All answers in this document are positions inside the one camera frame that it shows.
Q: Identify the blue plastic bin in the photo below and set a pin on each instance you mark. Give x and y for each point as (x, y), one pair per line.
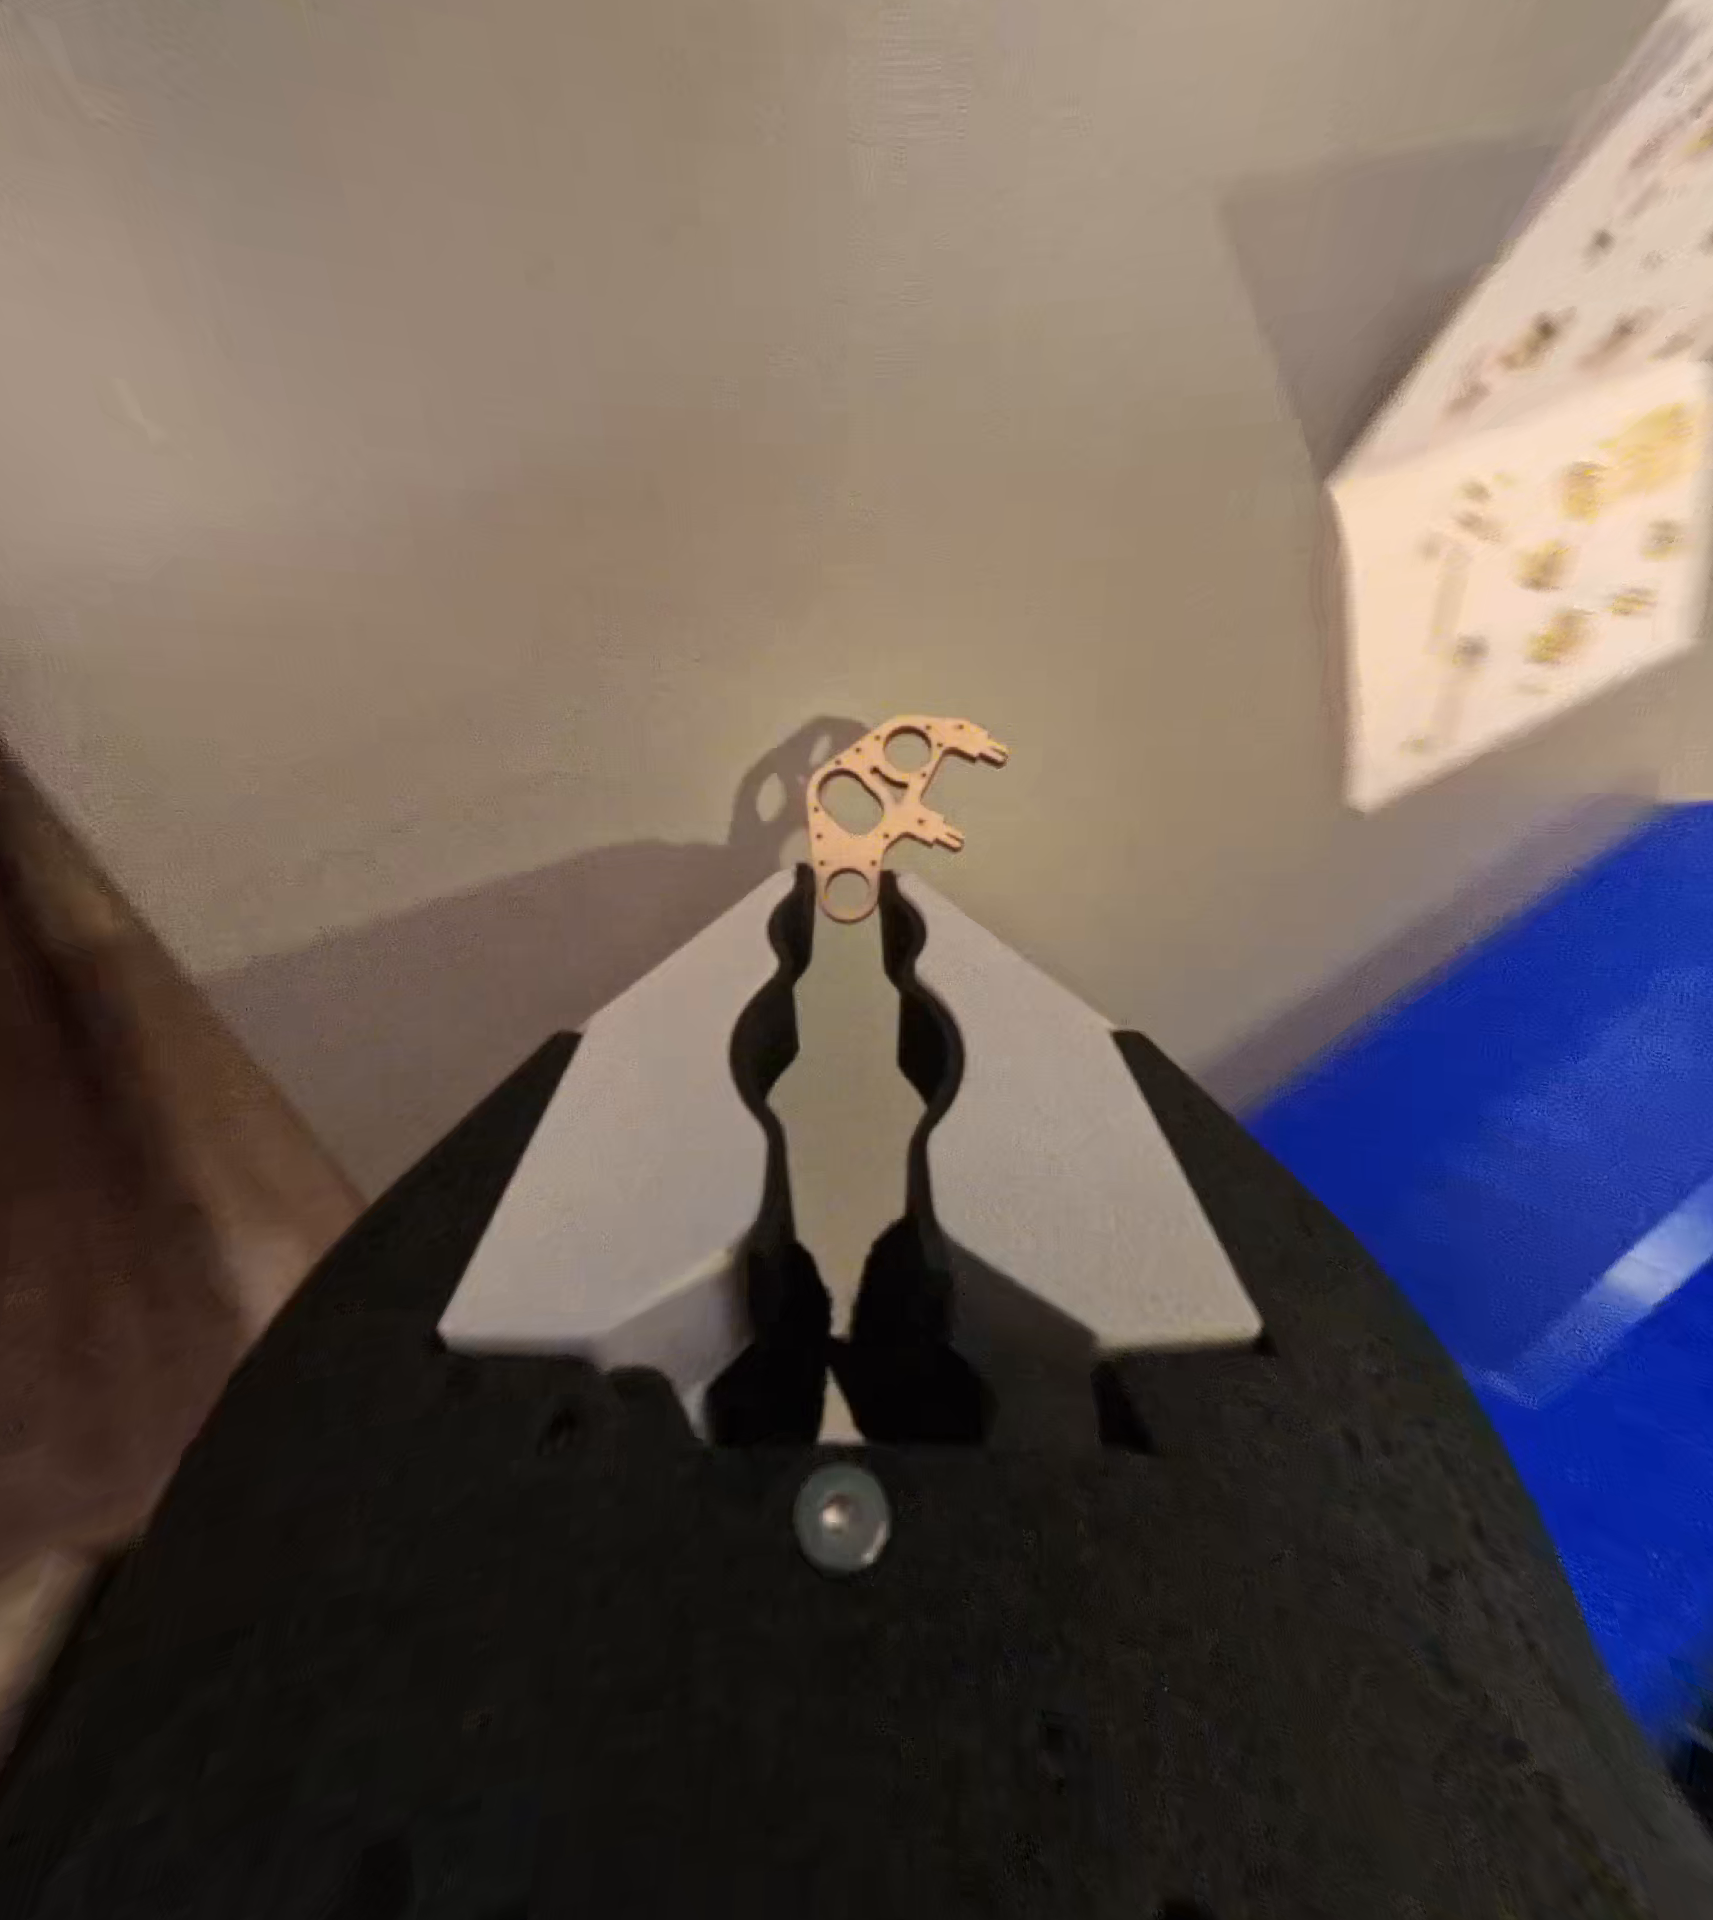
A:
(1623, 1126)

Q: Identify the instruction booklet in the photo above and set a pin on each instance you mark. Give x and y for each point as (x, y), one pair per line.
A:
(1547, 596)

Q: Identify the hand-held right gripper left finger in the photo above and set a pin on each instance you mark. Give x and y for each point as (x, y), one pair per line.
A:
(617, 1198)

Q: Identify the wooden side plate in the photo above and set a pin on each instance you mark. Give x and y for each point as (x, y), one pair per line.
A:
(879, 842)

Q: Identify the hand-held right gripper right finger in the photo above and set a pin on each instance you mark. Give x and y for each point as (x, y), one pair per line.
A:
(1079, 1198)

